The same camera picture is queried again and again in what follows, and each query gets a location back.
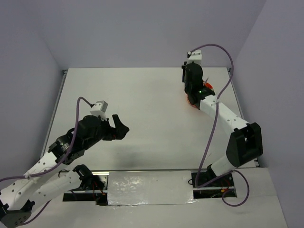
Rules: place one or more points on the orange round organizer container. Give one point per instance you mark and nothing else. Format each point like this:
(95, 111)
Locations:
(209, 86)

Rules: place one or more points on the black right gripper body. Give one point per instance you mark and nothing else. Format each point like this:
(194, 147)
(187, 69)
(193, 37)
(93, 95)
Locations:
(187, 88)

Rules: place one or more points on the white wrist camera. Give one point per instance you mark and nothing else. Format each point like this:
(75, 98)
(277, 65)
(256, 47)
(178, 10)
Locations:
(99, 109)
(194, 56)

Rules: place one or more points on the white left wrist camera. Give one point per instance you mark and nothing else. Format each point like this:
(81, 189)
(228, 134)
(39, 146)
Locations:
(99, 109)

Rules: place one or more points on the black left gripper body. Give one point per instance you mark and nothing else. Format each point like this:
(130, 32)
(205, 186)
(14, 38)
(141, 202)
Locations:
(105, 132)

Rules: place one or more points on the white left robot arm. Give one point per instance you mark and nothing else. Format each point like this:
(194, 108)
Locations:
(19, 200)

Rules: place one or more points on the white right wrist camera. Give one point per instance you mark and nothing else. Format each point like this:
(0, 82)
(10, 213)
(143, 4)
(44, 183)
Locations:
(194, 56)

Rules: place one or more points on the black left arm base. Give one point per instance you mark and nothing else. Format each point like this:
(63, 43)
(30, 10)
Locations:
(92, 188)

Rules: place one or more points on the silver foil sheet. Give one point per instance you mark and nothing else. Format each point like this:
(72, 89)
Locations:
(149, 188)

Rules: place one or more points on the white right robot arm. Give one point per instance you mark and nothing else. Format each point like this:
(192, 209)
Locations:
(245, 139)

